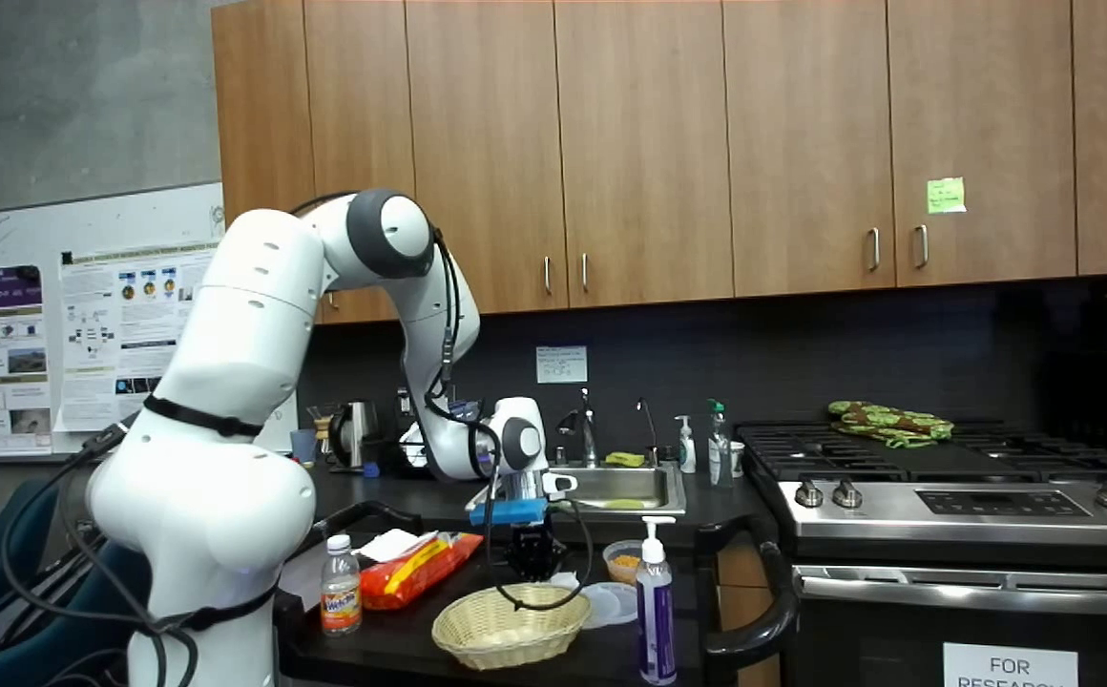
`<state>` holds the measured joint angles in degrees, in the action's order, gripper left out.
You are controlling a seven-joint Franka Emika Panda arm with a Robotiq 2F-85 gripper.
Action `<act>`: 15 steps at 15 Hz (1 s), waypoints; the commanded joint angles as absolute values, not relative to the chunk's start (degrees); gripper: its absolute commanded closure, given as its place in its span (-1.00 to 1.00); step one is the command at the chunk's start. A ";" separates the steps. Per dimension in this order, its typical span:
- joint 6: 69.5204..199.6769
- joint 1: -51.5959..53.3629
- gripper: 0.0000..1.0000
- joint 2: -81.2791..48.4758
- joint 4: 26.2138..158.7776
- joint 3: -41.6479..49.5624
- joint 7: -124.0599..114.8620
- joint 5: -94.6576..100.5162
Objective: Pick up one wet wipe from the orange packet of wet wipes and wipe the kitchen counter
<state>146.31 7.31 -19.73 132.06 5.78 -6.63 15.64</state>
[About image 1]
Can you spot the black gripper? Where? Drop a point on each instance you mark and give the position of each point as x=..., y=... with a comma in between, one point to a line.
x=536, y=542

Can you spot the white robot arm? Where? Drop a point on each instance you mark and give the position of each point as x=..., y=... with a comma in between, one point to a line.
x=250, y=331

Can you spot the woven wicker basket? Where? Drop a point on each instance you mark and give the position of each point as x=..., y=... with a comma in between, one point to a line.
x=502, y=633

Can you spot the clear plastic lid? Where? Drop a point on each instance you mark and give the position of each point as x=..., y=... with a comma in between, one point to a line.
x=613, y=609

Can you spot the white mug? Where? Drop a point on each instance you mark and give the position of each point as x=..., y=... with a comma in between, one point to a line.
x=562, y=488

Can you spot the orange chip bag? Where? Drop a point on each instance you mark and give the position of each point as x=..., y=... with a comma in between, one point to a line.
x=431, y=577

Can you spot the steel sink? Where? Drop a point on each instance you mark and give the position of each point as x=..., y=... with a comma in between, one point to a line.
x=631, y=491

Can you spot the purple pump bottle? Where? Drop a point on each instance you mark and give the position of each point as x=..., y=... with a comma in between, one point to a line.
x=658, y=623

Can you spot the yellow sponge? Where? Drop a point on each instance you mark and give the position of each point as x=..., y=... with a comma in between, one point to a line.
x=623, y=458

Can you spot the chrome faucet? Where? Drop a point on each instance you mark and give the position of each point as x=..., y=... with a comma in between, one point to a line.
x=590, y=439

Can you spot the black utility cart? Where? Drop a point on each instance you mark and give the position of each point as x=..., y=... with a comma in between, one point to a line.
x=388, y=643

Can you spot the white soap dispenser bottle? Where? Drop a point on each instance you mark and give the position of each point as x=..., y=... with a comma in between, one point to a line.
x=684, y=448

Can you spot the plastic bottle orange liquid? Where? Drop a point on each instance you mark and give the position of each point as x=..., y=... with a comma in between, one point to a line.
x=340, y=598

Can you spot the clear spray bottle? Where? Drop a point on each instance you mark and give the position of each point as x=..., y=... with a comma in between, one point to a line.
x=720, y=451

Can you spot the white cup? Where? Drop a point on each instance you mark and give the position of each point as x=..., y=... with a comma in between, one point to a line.
x=737, y=458

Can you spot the printed paper sheet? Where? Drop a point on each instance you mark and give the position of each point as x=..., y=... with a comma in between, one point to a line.
x=299, y=577

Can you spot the steel gas stove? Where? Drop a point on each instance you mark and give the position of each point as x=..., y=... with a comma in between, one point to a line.
x=960, y=537

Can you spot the wooden upper cabinets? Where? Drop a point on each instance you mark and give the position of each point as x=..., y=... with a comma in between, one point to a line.
x=709, y=138

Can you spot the white oven sign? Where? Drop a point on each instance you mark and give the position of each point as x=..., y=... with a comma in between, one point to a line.
x=1009, y=667

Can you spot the white research poster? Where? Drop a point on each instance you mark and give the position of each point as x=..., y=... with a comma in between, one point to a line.
x=121, y=336

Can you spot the blue office chair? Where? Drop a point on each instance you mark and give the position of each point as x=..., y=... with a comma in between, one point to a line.
x=20, y=635

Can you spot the small sticky note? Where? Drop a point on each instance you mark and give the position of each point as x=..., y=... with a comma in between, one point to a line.
x=949, y=196

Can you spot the whiteboard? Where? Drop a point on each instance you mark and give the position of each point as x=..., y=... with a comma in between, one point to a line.
x=80, y=222

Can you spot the small white wall notice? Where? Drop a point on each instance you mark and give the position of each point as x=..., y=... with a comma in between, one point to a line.
x=562, y=366

